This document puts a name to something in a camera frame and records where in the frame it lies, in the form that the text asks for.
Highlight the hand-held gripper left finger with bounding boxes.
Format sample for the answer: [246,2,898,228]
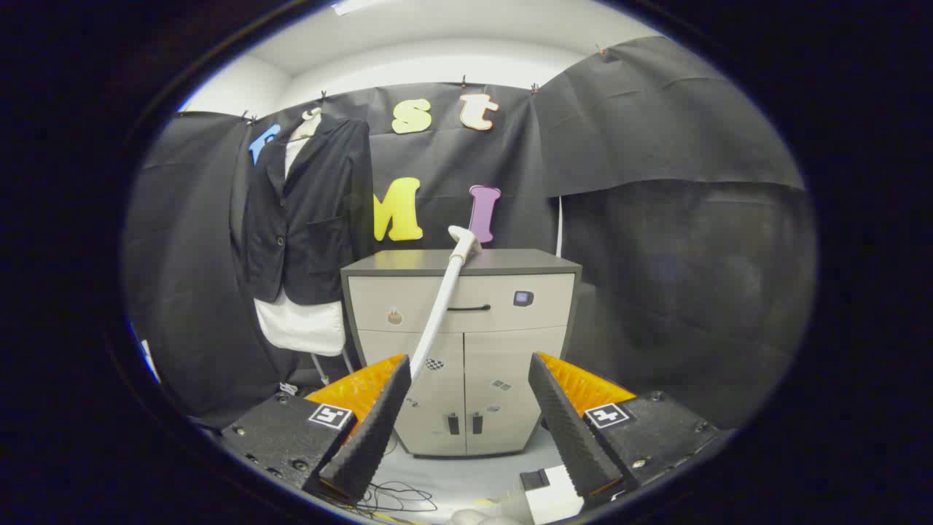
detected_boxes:
[221,354,413,504]

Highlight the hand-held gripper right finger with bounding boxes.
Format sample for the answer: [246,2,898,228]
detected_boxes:
[528,351,733,504]

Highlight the white garment steamer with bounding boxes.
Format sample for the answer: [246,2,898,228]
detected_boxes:
[408,225,483,381]

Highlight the black suit jacket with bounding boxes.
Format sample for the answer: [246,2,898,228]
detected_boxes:
[241,117,372,307]

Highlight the white box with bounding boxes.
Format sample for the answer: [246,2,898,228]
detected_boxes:
[521,465,584,524]

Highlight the grey cabinet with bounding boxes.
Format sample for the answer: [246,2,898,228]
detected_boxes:
[340,249,582,458]

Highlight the black backdrop cloth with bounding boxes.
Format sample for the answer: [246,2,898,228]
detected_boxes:
[124,36,817,431]

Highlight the black floor cables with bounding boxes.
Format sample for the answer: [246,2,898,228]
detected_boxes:
[357,478,438,515]

